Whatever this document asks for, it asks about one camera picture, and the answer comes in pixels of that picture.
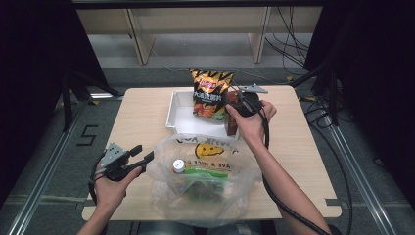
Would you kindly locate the person's left hand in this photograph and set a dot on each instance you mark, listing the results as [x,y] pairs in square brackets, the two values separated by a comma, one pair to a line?
[109,194]

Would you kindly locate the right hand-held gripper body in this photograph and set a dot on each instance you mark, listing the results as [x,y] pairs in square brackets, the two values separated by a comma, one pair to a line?
[251,106]

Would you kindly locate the brown carton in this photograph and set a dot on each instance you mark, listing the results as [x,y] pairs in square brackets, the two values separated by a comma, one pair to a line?
[231,125]

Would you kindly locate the black curtain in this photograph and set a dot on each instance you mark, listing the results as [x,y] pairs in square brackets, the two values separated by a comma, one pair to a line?
[32,81]
[378,81]

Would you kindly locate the person's right hand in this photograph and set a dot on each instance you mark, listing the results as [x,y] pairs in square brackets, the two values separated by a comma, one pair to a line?
[253,129]

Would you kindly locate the beige wooden desk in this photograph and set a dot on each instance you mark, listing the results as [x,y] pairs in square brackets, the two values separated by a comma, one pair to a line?
[163,19]

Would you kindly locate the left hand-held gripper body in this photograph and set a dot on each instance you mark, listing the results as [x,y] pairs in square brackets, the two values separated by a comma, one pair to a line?
[112,156]

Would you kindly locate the orange drink bottle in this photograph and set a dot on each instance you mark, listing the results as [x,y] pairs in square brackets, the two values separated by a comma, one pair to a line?
[178,165]

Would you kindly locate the white plastic box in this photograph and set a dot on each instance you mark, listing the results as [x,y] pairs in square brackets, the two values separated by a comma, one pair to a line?
[182,117]

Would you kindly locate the green snack packet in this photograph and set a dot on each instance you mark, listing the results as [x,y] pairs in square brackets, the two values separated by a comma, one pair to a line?
[205,173]

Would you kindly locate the black metal stand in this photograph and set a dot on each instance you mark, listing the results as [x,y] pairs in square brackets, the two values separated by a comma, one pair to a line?
[332,98]
[67,104]

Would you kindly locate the aluminium floor rail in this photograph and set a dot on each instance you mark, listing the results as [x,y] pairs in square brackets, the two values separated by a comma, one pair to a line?
[362,182]
[42,182]

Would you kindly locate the black yellow chips bag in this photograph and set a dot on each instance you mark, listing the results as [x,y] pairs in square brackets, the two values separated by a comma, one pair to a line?
[210,94]

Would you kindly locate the clear plastic bag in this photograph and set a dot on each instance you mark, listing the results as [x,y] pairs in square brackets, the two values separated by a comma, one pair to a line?
[163,169]

